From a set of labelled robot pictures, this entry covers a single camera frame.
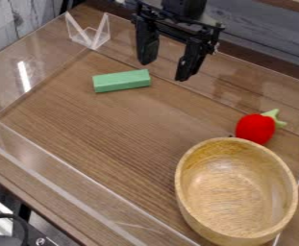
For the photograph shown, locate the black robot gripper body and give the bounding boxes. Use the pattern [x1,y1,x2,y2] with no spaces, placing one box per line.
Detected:
[133,0,224,44]

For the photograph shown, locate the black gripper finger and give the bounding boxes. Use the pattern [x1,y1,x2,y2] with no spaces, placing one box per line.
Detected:
[175,37,215,82]
[135,15,159,65]

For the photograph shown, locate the red plush strawberry toy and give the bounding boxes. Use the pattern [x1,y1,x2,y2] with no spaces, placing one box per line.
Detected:
[235,109,286,145]

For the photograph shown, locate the green rectangular block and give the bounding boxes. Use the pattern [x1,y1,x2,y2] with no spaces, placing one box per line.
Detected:
[92,69,151,93]

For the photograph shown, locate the light wooden bowl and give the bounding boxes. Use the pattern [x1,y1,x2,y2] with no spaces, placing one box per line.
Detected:
[175,137,298,246]

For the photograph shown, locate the clear acrylic table enclosure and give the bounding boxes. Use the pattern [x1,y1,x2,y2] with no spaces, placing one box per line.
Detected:
[0,7,299,246]

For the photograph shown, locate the black cable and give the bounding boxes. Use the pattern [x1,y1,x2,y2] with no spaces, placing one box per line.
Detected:
[0,212,30,246]

